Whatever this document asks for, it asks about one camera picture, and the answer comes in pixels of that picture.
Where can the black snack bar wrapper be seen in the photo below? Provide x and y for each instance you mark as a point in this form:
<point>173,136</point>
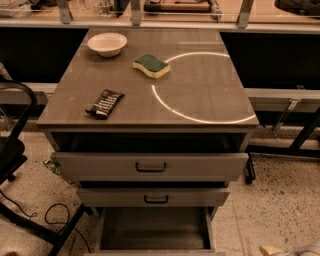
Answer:
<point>105,104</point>

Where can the grey drawer cabinet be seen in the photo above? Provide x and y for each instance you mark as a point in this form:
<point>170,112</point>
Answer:
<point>199,106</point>

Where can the black middle drawer handle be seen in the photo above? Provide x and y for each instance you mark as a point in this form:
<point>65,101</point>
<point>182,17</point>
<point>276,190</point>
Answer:
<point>156,200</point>

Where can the black top drawer handle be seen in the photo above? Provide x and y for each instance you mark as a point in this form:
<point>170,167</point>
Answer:
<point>150,169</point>

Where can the black chair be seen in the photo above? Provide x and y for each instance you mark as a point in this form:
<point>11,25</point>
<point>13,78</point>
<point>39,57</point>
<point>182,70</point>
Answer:
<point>11,148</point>

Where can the grey top drawer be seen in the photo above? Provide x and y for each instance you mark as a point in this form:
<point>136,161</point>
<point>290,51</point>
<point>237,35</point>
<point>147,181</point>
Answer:
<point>181,167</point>

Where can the grey drawer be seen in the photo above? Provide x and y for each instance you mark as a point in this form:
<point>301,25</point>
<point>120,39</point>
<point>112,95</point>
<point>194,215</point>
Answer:
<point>134,197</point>
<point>181,167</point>
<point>155,232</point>

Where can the green yellow sponge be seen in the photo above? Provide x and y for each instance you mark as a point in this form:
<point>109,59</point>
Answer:
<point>151,66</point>

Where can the white bowl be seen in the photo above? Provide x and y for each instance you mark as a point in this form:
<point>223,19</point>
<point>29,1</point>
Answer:
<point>107,44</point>

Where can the grey middle drawer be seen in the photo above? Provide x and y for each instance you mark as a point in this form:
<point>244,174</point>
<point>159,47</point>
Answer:
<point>134,197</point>

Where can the black metal stand frame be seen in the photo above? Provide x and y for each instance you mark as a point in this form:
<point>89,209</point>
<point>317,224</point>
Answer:
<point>293,150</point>

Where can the black drawer handle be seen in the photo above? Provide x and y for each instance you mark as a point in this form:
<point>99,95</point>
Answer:
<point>156,200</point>
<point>150,169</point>

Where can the grey bottom drawer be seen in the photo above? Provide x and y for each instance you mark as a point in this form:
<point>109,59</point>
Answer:
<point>155,232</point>

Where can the metal railing with posts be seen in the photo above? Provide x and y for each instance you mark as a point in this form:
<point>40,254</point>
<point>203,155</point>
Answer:
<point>250,15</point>

